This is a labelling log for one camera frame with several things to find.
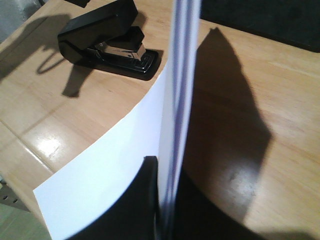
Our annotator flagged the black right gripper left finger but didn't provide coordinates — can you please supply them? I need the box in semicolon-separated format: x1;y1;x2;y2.
69;156;158;240

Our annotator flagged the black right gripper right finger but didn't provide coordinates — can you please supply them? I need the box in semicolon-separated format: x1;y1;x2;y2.
173;170;315;240

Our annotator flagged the white paper stack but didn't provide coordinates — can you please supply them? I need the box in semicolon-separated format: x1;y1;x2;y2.
33;0;201;240

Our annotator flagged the black stapler orange button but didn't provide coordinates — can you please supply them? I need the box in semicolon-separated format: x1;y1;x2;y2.
57;0;161;81

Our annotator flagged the wooden desk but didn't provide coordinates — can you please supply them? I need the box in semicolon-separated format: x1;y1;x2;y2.
0;0;320;240

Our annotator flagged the black computer monitor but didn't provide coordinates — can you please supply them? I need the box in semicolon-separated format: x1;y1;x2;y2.
200;0;320;53

